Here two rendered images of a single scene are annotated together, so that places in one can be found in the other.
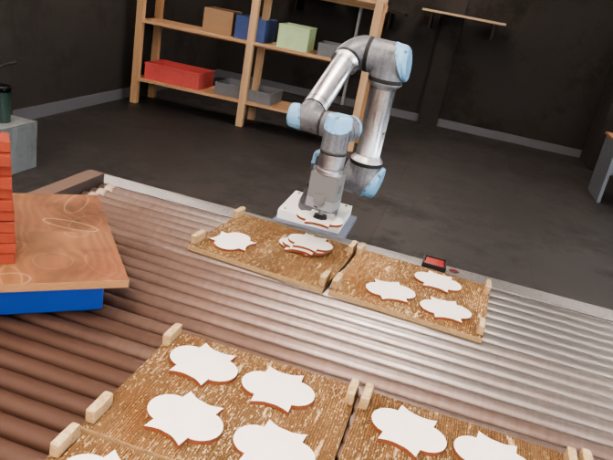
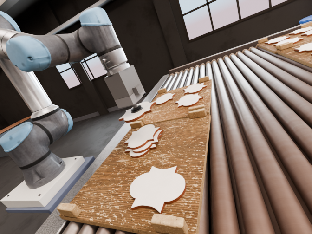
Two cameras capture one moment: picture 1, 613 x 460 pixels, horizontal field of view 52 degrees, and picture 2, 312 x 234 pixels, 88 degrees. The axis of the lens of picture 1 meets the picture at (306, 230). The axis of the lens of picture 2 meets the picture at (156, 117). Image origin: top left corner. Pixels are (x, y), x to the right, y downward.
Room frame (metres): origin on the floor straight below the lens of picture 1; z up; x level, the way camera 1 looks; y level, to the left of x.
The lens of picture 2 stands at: (1.56, 0.47, 1.21)
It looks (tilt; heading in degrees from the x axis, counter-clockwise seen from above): 22 degrees down; 283
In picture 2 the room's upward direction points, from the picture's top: 23 degrees counter-clockwise
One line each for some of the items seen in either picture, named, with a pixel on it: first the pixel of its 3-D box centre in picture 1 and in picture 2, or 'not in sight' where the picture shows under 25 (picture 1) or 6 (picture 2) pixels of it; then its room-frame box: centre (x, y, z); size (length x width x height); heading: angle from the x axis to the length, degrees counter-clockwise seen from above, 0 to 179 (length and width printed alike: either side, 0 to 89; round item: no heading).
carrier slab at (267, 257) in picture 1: (276, 248); (148, 157); (1.72, 0.08, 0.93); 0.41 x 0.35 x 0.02; 74
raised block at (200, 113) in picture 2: (325, 277); (197, 113); (1.54, -0.07, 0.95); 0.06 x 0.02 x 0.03; 164
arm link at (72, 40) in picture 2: (341, 128); (73, 47); (1.83, -0.04, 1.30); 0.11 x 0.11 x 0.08; 74
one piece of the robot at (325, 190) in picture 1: (323, 188); (127, 84); (1.72, -0.03, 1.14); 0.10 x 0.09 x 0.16; 159
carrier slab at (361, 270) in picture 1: (413, 290); (176, 101); (1.62, -0.33, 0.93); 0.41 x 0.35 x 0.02; 75
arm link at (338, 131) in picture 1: (337, 134); (100, 33); (1.73, -0.03, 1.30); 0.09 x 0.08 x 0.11; 164
